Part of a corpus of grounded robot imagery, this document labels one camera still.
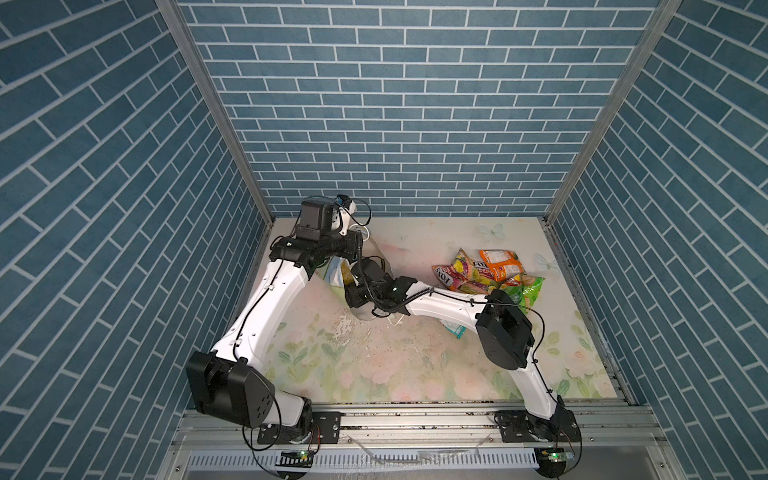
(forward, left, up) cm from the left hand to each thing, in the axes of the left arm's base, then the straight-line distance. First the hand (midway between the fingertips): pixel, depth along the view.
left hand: (358, 236), depth 79 cm
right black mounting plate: (-41, -41, -26) cm, 63 cm away
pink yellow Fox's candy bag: (+3, -32, -23) cm, 39 cm away
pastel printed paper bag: (-10, +5, -2) cm, 11 cm away
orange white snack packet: (+7, -47, -22) cm, 53 cm away
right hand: (-4, +4, -17) cm, 18 cm away
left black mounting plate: (-40, +9, -27) cm, 49 cm away
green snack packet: (-8, -49, -17) cm, 53 cm away
